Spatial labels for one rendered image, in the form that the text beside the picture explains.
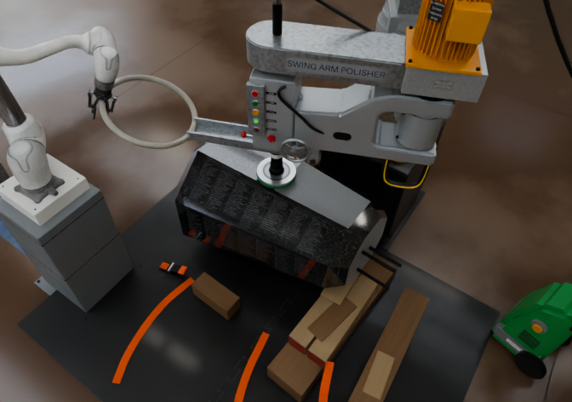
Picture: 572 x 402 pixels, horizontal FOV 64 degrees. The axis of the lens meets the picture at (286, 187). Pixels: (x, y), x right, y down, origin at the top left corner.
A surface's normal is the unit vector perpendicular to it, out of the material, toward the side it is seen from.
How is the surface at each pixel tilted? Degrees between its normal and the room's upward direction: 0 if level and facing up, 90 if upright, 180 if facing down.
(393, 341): 0
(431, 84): 90
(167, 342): 0
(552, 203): 0
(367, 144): 90
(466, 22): 90
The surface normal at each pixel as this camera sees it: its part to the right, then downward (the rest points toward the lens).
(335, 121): -0.18, 0.73
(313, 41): 0.02, -0.66
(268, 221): -0.38, -0.04
